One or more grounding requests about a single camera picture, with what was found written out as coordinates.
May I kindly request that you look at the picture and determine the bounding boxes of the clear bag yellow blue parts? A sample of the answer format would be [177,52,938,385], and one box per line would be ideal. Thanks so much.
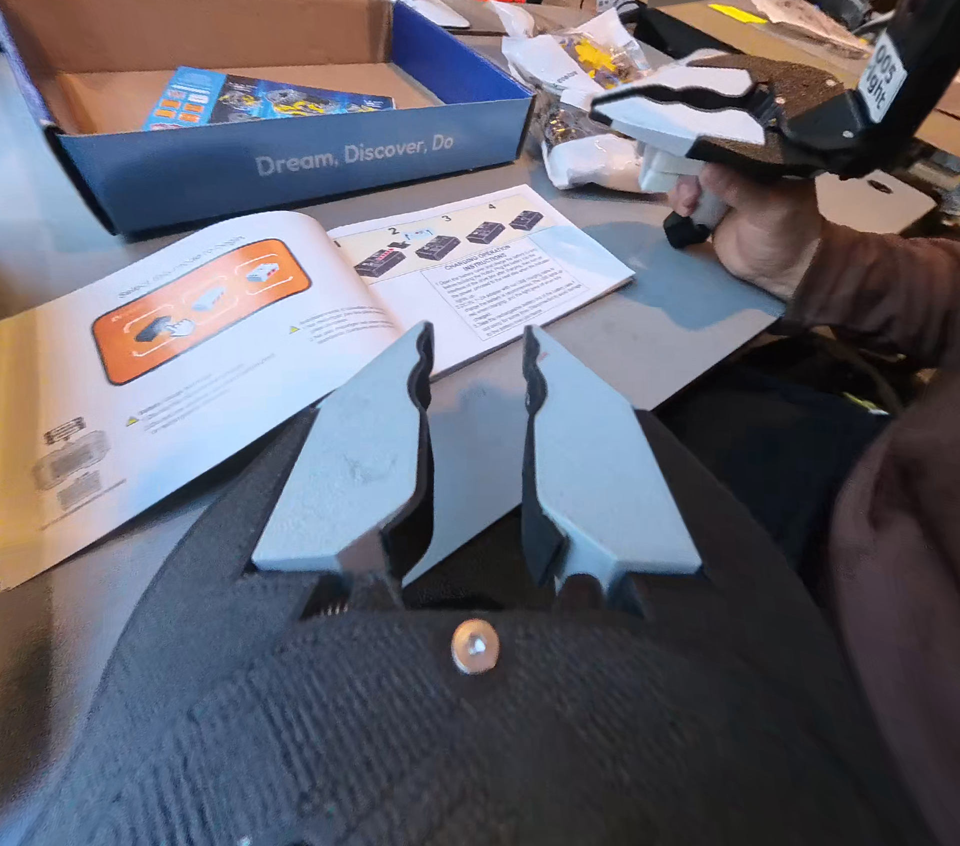
[501,9,654,112]

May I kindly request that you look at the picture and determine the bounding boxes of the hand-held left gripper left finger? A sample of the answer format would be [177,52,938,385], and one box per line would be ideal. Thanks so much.
[249,321,438,588]

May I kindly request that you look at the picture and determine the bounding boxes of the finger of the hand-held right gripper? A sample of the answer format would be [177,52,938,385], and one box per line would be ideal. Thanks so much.
[591,96,770,158]
[588,66,759,112]

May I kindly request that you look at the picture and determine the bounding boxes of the loose white papers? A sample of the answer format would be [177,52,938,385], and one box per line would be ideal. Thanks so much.
[742,0,871,52]

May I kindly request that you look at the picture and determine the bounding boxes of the grey desk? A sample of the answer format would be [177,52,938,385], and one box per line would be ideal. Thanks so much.
[0,0,789,794]

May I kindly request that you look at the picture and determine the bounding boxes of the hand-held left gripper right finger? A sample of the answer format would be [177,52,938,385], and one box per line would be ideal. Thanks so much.
[521,324,705,603]

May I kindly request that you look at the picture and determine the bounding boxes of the person's right forearm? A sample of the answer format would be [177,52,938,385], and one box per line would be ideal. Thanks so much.
[783,227,960,367]

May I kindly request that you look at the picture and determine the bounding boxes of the blue cardboard box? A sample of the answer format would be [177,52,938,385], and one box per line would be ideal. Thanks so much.
[0,0,535,235]

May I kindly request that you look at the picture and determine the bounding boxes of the person's right hand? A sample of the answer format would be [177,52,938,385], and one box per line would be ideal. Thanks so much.
[667,167,826,303]

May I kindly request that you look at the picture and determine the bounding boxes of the thin blue printed leaflet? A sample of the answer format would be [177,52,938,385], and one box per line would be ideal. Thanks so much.
[142,66,396,133]

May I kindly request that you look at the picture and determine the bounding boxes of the clear bag dark wheels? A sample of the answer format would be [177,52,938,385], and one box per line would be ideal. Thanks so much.
[536,99,676,194]

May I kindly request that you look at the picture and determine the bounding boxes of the blue-cover instruction booklet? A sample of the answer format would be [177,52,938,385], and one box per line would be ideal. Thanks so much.
[0,184,637,592]

